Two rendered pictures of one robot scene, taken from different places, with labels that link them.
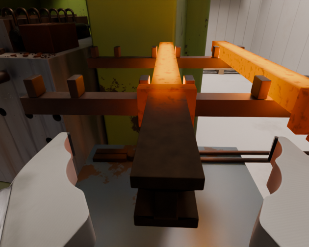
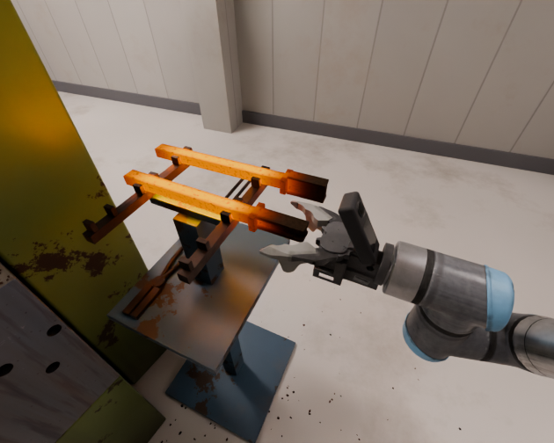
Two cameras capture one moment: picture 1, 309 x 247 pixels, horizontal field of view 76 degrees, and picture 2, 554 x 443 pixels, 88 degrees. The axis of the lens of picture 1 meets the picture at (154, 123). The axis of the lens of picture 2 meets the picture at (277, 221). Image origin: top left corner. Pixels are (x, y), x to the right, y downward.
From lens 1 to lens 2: 45 cm
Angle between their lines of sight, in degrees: 56
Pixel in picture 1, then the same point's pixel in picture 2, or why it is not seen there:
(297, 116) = (283, 189)
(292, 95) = (273, 181)
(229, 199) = (242, 242)
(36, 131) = (25, 378)
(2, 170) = not seen: outside the picture
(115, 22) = not seen: outside the picture
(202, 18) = not seen: hidden behind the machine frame
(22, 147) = (6, 424)
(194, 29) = not seen: hidden behind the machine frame
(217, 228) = (255, 258)
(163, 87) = (258, 211)
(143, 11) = (35, 145)
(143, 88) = (254, 216)
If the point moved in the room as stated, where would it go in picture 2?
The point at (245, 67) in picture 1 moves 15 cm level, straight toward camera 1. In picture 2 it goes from (229, 170) to (275, 201)
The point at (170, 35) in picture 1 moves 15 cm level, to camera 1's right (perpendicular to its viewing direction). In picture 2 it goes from (84, 155) to (130, 127)
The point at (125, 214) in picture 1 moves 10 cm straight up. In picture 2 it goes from (217, 304) to (210, 280)
